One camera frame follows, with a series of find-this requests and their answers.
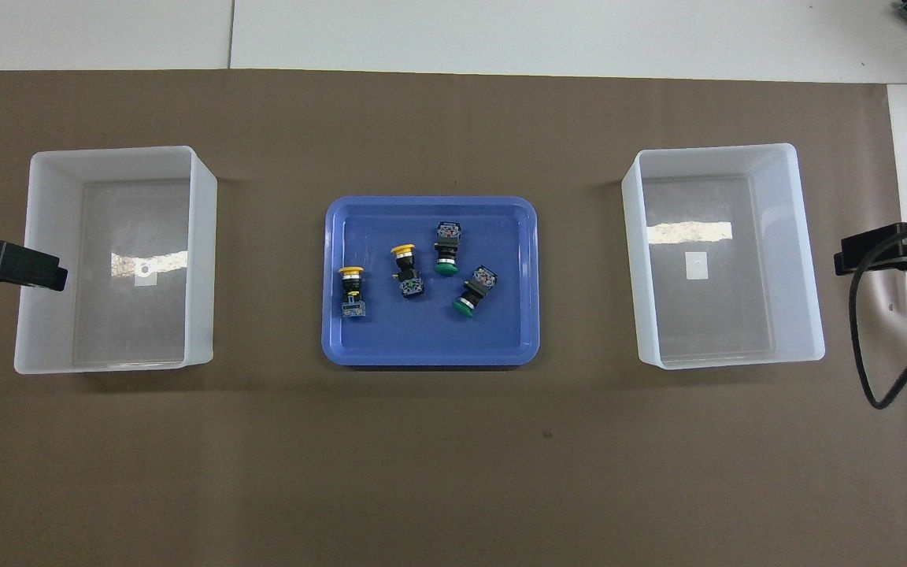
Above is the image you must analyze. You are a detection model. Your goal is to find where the yellow push button switch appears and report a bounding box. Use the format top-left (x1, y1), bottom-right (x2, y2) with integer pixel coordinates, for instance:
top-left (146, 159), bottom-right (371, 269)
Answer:
top-left (339, 266), bottom-right (368, 320)
top-left (390, 244), bottom-right (425, 301)

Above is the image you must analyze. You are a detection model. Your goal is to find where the green push button switch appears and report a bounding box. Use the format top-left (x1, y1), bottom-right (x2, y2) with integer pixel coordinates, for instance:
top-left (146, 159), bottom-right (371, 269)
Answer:
top-left (432, 221), bottom-right (463, 277)
top-left (453, 265), bottom-right (499, 321)

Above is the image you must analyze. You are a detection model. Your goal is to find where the translucent white plastic box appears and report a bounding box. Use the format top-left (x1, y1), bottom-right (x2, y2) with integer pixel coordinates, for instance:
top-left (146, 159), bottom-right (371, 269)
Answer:
top-left (13, 146), bottom-right (218, 376)
top-left (621, 143), bottom-right (826, 371)

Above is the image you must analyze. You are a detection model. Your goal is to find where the blue plastic tray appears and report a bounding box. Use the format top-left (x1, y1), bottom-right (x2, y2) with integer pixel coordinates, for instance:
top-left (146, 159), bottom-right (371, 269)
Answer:
top-left (321, 195), bottom-right (541, 368)

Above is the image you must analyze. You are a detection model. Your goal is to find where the brown paper table mat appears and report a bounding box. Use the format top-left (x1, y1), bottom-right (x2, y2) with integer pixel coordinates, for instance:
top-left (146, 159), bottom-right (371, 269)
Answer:
top-left (0, 69), bottom-right (907, 567)

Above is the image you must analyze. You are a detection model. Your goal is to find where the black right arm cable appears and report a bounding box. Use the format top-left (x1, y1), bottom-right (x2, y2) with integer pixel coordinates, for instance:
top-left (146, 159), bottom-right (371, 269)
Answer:
top-left (849, 220), bottom-right (907, 410)

